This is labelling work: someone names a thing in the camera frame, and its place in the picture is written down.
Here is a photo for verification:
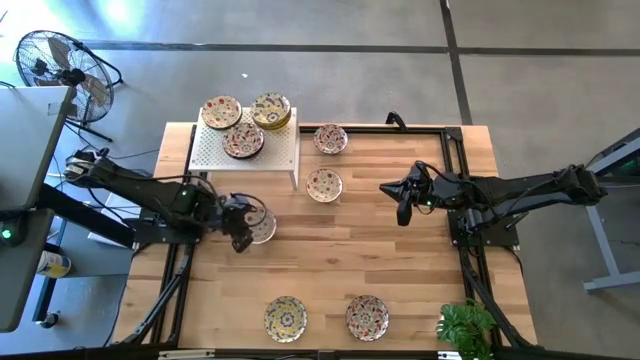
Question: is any black aluminium frame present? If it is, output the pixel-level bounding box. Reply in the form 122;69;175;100
107;123;539;360

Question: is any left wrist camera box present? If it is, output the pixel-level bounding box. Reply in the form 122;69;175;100
231;232;255;254

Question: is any green potted plant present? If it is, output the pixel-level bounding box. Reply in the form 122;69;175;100
435;298;497;360

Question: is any white yellow can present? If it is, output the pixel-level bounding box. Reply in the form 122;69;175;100
36;249;73;280

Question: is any black device with green light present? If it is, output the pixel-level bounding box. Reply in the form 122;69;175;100
0;209;30;249

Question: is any black caster wheel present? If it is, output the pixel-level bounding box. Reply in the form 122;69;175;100
38;310;62;330

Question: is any black diagonal beam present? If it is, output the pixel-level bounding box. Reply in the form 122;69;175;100
37;182;136;246

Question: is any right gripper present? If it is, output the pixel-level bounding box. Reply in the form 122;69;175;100
379;160;469;209

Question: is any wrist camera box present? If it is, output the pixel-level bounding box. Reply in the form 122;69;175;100
231;232;255;254
396;192;414;227

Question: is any grey flat panel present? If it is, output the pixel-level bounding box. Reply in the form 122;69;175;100
0;85;76;212

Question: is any grey desk top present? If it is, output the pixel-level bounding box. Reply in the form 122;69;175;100
0;207;56;334

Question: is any grey blue metal table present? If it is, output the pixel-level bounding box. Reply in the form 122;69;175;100
552;127;640;294

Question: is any white perforated metal shelf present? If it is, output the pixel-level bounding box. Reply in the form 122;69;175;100
188;106;301;190

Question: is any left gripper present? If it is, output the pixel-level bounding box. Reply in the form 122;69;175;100
214;193;259;239

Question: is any black floor fan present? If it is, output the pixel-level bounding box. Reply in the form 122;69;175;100
14;29;124;144

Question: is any white paper sheet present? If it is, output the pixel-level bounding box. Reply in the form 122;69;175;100
87;194;151;250

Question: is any cream red floral bowl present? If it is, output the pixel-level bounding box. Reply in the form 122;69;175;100
243;206;278;246
200;94;243;131
305;168;344;205

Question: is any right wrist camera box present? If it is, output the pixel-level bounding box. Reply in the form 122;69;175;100
396;192;414;227

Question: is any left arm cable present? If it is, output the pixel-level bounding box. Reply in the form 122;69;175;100
99;169;270;227

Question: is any blue desk leg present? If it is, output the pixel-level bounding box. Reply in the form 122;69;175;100
31;219;69;324

